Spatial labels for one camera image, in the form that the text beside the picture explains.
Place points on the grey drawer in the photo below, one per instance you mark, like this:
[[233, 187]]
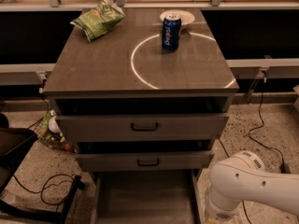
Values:
[[121, 128], [147, 197], [144, 161]]

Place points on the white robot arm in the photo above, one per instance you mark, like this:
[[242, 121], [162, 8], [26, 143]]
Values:
[[242, 177]]

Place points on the grey drawer cabinet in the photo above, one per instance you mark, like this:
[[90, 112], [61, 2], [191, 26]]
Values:
[[127, 72]]

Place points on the blue pepsi can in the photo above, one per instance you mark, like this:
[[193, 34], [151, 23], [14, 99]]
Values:
[[170, 33]]

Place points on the white bowl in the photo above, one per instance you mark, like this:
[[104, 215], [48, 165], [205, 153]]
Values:
[[185, 16]]

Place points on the green chip bag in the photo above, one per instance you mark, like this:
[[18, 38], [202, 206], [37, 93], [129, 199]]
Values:
[[99, 20]]

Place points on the white round object in basket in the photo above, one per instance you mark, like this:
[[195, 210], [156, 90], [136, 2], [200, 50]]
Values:
[[53, 126]]

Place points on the black power adapter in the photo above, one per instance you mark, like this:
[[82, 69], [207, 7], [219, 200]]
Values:
[[285, 169]]

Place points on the wire basket with items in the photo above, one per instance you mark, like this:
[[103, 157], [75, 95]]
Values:
[[49, 139]]

